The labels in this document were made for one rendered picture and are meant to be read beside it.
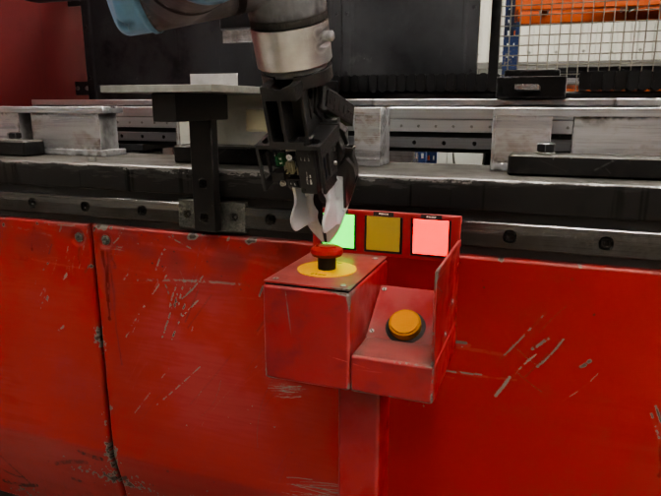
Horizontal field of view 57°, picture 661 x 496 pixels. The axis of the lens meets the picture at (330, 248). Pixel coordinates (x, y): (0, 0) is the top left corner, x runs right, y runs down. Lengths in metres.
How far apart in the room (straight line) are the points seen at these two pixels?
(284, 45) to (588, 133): 0.53
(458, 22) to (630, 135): 0.67
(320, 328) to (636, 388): 0.46
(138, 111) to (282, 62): 0.98
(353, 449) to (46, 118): 0.91
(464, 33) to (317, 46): 0.95
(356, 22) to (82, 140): 0.71
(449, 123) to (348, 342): 0.67
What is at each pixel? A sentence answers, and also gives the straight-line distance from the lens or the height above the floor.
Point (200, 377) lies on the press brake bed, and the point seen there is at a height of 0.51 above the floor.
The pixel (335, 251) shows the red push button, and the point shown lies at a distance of 0.71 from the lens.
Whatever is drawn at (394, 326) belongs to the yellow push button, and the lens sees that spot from 0.72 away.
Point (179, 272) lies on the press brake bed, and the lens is 1.06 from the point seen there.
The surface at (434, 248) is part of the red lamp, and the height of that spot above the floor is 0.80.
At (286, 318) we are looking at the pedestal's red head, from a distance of 0.69.
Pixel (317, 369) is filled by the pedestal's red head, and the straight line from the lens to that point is 0.70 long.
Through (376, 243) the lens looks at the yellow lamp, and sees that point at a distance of 0.79.
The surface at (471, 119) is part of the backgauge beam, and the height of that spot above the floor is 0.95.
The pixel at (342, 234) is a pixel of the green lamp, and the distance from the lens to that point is 0.81.
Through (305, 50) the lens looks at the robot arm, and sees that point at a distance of 0.59.
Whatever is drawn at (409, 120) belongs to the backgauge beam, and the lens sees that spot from 1.26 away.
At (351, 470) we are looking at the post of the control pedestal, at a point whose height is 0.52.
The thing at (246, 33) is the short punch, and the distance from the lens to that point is 1.13.
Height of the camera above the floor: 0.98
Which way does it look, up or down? 13 degrees down
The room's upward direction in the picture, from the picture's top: straight up
